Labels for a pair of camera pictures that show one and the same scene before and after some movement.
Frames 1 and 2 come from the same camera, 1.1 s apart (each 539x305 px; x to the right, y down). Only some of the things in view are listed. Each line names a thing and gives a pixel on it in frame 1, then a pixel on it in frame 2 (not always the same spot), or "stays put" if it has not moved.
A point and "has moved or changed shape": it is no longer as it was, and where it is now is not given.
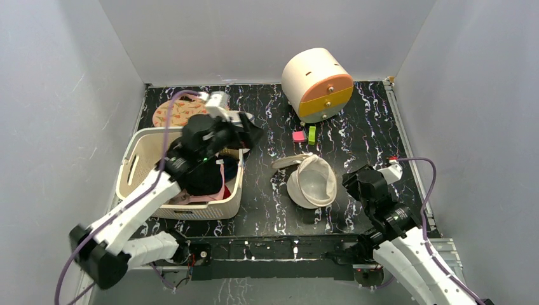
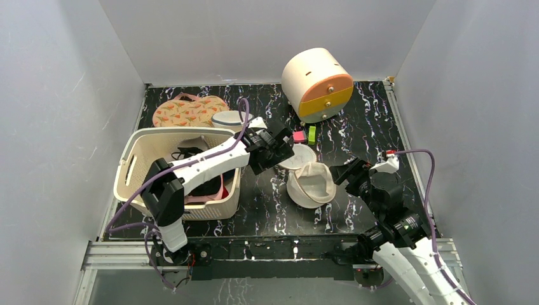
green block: x=312 y=135 stays put
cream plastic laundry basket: x=142 y=149 stays put
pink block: x=299 y=136 stays put
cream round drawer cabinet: x=316 y=84 stays put
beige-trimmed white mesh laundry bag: x=313 y=184 has moved or changed shape
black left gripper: x=246 y=136 → x=280 y=155
